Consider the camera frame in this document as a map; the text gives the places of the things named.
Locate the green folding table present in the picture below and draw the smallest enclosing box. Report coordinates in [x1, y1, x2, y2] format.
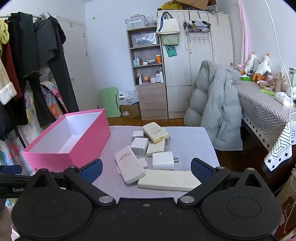
[99, 87, 121, 118]

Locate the cream labelled remote control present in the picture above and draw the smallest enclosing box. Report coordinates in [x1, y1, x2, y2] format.
[114, 146, 146, 184]

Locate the white tote bag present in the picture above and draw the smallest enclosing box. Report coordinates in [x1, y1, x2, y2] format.
[156, 11, 180, 35]

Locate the teal pouch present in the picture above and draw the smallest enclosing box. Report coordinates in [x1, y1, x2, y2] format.
[165, 45, 178, 57]

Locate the white fleece cuff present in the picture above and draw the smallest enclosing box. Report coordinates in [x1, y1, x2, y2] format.
[0, 82, 18, 105]

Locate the white plush goose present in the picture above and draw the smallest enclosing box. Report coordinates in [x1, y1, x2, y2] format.
[253, 54, 271, 80]
[244, 52, 260, 73]

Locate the white door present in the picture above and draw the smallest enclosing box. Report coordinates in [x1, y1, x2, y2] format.
[55, 16, 97, 112]

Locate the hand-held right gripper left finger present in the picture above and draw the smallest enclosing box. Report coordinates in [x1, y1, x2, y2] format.
[31, 159, 115, 208]

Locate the dark grey garment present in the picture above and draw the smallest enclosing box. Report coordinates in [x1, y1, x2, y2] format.
[34, 16, 79, 114]

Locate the brown cardboard box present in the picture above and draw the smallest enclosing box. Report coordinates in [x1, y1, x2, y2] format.
[120, 103, 140, 118]

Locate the light wooden wardrobe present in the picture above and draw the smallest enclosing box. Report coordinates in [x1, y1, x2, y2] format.
[157, 9, 234, 120]

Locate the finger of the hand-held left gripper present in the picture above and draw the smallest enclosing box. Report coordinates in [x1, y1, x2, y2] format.
[0, 165, 23, 176]

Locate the metal clothes rail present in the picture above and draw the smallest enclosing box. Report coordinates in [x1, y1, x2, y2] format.
[0, 13, 44, 21]

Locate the large cardboard box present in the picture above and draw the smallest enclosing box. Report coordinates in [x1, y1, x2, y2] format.
[176, 0, 216, 11]

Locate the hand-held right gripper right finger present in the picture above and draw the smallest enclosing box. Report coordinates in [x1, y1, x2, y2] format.
[177, 158, 265, 207]

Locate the pink curtain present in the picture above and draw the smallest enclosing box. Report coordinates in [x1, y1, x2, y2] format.
[237, 0, 251, 66]

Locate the black wire door rack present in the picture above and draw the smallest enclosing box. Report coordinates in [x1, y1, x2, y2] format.
[183, 10, 211, 43]

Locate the dark red garment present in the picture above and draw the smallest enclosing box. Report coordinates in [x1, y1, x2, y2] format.
[0, 42, 23, 100]

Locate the clear plastic bag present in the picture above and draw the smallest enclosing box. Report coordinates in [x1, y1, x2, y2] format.
[131, 32, 158, 47]

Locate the pink cardboard box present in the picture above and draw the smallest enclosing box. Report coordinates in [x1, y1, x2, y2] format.
[23, 108, 111, 173]

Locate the beige pencil cup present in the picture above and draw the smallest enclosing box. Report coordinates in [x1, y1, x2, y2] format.
[275, 74, 285, 92]

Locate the green fabric bag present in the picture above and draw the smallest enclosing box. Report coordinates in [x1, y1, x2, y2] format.
[161, 34, 179, 46]

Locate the white tissue box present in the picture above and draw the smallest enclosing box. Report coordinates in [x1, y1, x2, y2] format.
[275, 91, 293, 106]

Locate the cream labelled power bank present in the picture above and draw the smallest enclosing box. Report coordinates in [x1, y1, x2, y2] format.
[142, 122, 169, 143]

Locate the patterned tablecloth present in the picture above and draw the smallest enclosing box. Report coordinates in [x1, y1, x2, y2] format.
[233, 80, 296, 172]

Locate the white cube charger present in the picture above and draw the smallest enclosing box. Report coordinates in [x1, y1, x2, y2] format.
[130, 137, 149, 156]

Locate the clear storage box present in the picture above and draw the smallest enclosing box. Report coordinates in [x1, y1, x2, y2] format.
[125, 15, 146, 29]

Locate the yellow garment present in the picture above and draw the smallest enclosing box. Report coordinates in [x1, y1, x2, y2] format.
[0, 19, 10, 58]

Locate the black long coat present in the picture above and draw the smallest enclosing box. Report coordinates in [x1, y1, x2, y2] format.
[8, 11, 38, 126]

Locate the wooden shelf unit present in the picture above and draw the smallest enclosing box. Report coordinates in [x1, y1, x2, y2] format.
[126, 25, 168, 120]

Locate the white cable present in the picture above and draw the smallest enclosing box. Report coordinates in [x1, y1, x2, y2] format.
[265, 0, 294, 121]

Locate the grey puffer jacket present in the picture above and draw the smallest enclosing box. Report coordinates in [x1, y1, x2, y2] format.
[184, 60, 243, 151]

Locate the white plastic package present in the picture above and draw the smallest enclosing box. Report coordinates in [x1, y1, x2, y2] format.
[118, 89, 139, 106]

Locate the white charger with prongs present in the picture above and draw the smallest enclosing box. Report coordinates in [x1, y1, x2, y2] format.
[152, 151, 179, 171]

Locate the small white charger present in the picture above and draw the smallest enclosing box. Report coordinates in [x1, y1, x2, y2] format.
[131, 130, 145, 142]

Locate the yellow bag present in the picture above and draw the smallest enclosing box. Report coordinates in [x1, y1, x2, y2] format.
[161, 1, 183, 10]

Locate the long cream remote control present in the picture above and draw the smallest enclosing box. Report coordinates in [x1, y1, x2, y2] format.
[137, 169, 201, 192]

